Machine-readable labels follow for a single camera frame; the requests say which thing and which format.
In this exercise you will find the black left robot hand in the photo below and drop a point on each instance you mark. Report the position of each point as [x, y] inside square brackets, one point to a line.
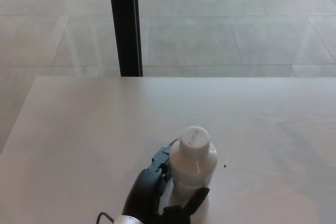
[143, 195]

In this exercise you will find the white plastic bottle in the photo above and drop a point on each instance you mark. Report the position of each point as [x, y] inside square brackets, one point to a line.
[191, 171]

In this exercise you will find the white screw bottle cap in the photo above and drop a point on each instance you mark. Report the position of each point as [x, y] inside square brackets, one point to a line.
[194, 140]

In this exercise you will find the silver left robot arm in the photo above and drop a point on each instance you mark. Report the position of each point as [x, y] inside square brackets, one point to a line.
[126, 220]

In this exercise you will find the black vertical window frame post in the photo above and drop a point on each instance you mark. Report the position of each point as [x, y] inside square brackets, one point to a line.
[126, 24]

